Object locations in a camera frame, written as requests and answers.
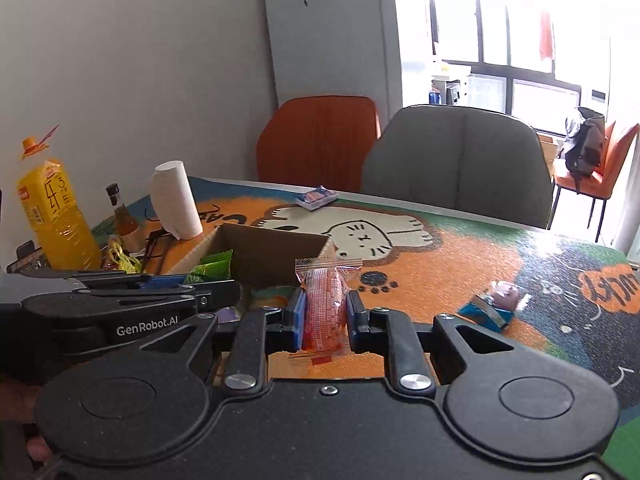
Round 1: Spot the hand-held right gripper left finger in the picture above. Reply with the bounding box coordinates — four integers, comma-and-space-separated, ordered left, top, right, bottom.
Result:
142, 290, 307, 395

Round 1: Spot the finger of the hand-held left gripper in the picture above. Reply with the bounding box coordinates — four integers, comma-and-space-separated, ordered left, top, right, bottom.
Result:
30, 269, 190, 292
85, 280, 243, 314

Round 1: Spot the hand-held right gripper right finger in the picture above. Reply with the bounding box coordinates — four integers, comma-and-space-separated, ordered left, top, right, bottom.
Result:
347, 290, 516, 395

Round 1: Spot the green snack packet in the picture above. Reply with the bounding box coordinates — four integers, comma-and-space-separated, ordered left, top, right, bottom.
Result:
186, 249, 234, 285

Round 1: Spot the clear orange snack packet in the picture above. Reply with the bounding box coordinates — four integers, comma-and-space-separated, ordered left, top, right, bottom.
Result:
295, 256, 362, 367

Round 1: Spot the cardboard box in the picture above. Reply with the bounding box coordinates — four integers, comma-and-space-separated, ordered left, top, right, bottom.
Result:
170, 223, 335, 312

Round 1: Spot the person's left hand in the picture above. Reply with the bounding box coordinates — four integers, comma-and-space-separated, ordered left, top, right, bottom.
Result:
0, 375, 52, 465

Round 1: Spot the yellow plastic bag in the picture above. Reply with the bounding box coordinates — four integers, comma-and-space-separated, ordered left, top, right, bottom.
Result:
102, 240, 144, 276

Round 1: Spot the small brown sauce bottle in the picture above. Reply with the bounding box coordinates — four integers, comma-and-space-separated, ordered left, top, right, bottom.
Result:
106, 183, 144, 254

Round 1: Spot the white paper towel roll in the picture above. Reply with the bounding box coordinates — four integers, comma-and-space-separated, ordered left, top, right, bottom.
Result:
150, 160, 204, 240

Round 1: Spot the yellow drink bottle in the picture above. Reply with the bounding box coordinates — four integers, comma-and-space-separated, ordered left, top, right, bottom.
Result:
17, 125, 102, 272

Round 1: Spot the small blue tissue pack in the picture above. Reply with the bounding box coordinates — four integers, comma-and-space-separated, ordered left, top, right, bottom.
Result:
294, 186, 339, 211

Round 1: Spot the blue snack box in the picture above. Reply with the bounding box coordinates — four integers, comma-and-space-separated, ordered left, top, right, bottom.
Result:
459, 294, 516, 334

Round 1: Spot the purple snack packet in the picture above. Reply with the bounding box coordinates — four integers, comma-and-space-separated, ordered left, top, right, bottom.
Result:
482, 281, 531, 312

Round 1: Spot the grey chair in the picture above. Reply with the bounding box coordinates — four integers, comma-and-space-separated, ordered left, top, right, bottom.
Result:
361, 105, 554, 230

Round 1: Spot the white leaning board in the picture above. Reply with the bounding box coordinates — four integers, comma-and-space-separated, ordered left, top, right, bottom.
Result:
263, 0, 404, 127

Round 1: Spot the grey backpack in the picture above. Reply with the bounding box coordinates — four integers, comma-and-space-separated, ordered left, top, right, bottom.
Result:
557, 106, 606, 194

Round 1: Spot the orange chair with backpack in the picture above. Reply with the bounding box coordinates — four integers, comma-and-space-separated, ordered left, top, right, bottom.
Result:
552, 121, 640, 244

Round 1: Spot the red hanging garment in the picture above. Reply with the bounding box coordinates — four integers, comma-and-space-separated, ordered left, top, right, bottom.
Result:
538, 7, 555, 62

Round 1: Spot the black wire rack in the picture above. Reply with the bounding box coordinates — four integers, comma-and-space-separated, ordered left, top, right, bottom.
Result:
141, 209, 177, 262

